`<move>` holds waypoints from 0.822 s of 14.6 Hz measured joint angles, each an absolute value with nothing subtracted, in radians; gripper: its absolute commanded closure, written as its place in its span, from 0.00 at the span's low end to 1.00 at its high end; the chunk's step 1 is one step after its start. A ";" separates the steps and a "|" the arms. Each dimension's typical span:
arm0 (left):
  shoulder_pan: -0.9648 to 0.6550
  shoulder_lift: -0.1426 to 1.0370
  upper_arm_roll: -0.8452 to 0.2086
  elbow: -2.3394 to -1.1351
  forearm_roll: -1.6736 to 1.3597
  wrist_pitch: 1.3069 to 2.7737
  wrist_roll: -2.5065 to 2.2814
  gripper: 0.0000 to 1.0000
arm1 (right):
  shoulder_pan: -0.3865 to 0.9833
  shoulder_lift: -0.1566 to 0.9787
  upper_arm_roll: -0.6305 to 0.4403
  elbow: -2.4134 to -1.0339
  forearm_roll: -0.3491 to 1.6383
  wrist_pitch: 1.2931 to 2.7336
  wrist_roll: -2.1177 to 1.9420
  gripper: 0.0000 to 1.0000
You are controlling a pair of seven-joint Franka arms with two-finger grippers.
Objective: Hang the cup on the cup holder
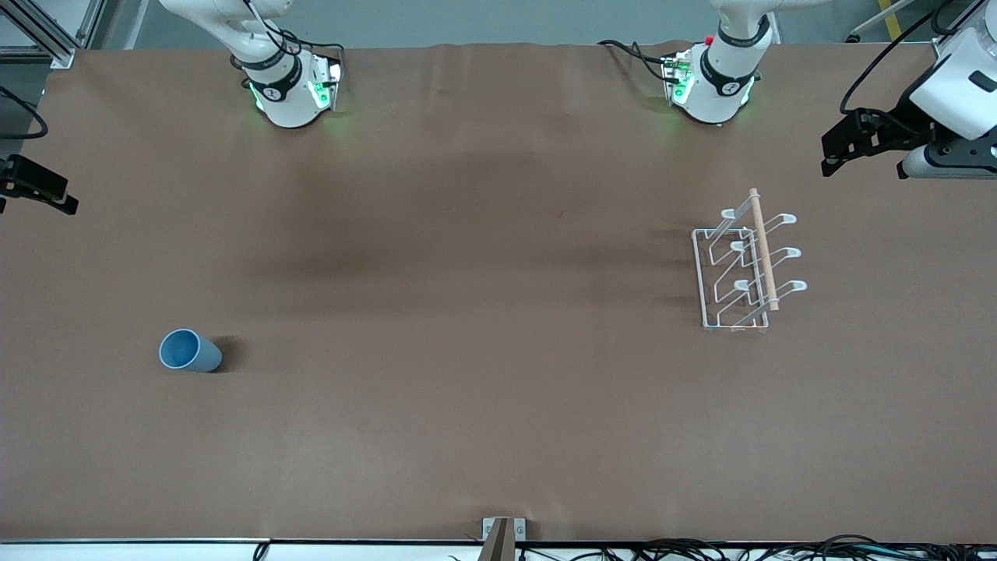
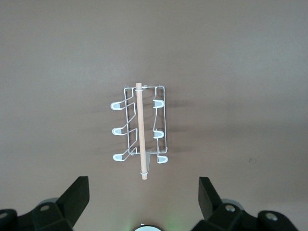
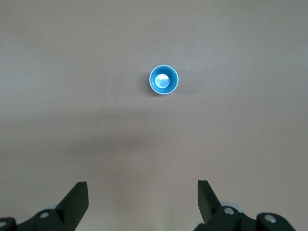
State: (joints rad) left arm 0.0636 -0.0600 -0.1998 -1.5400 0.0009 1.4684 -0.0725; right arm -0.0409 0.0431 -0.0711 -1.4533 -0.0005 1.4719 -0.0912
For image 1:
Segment white wire cup holder rack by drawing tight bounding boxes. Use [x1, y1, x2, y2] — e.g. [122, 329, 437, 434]
[692, 188, 809, 333]

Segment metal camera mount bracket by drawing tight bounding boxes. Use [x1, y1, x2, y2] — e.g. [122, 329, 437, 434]
[481, 517, 527, 561]

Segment brown table cover mat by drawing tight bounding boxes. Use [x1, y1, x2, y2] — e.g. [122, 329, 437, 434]
[0, 39, 997, 544]

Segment white metal bar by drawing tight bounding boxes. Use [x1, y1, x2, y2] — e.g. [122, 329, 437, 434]
[849, 0, 920, 41]

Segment metal base connector plate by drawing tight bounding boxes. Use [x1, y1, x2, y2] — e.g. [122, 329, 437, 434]
[661, 48, 696, 106]
[310, 45, 345, 114]

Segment blue plastic cup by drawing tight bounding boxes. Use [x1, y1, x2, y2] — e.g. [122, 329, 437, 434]
[159, 328, 224, 373]

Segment black base cable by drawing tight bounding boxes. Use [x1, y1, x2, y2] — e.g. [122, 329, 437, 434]
[598, 39, 675, 83]

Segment aluminium frame profile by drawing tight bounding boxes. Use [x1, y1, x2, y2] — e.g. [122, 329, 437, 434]
[0, 0, 106, 69]

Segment black cable bundle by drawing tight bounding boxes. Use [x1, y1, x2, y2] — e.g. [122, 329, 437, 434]
[514, 535, 997, 561]

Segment black looped cable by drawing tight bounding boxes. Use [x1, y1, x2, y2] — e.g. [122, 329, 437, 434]
[0, 86, 49, 142]

